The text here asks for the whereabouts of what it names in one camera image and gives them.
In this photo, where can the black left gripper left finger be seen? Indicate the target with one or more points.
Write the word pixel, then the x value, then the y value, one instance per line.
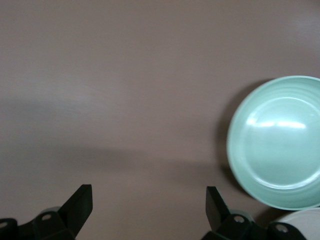
pixel 77 210

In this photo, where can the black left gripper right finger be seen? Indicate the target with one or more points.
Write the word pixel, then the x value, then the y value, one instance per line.
pixel 216 210

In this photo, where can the light green plate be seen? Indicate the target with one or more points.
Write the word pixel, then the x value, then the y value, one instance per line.
pixel 280 150

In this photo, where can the beige plate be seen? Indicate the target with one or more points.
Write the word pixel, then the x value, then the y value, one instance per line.
pixel 306 225

